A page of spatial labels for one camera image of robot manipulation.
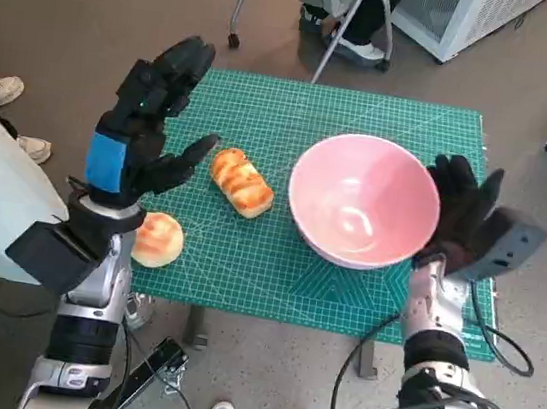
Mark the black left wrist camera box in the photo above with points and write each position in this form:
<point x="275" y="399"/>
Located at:
<point x="55" y="256"/>

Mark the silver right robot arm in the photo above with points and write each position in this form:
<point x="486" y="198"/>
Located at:
<point x="429" y="306"/>

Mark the white mesh cabinet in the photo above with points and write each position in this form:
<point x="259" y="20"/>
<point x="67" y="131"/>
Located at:
<point x="478" y="25"/>

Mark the pink bowl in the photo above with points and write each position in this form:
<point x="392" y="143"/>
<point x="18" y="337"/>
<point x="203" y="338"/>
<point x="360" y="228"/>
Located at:
<point x="355" y="195"/>

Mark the dark table leg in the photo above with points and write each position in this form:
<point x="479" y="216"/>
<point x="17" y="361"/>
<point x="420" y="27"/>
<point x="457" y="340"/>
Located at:
<point x="196" y="328"/>
<point x="368" y="360"/>

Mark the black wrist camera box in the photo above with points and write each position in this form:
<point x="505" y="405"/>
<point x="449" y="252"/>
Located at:
<point x="510" y="246"/>
<point x="55" y="256"/>

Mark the round toy bread bun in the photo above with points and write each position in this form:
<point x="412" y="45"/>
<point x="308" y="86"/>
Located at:
<point x="160" y="242"/>

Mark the green cutting mat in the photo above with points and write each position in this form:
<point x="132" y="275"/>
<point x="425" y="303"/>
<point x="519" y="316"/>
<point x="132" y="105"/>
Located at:
<point x="291" y="106"/>

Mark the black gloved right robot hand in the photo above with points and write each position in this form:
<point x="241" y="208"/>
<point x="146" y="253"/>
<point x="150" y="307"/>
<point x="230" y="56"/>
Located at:
<point x="459" y="214"/>

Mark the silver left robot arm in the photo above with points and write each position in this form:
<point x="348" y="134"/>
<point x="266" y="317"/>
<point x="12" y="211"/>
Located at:
<point x="96" y="287"/>

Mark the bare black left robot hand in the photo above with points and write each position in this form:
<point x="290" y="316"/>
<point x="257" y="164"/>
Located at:
<point x="107" y="162"/>

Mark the silver metal pole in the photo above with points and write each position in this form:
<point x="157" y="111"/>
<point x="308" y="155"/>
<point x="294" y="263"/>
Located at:
<point x="336" y="36"/>

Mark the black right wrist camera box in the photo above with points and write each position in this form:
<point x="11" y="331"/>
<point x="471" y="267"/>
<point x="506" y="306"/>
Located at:
<point x="510" y="246"/>

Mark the black stand base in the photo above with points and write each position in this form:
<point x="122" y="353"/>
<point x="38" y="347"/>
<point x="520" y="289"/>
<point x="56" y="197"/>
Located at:
<point x="151" y="370"/>

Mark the long toy bread loaf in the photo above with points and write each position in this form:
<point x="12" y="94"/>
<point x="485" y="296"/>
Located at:
<point x="241" y="182"/>

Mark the seated person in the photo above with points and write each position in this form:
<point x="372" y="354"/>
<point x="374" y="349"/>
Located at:
<point x="371" y="15"/>

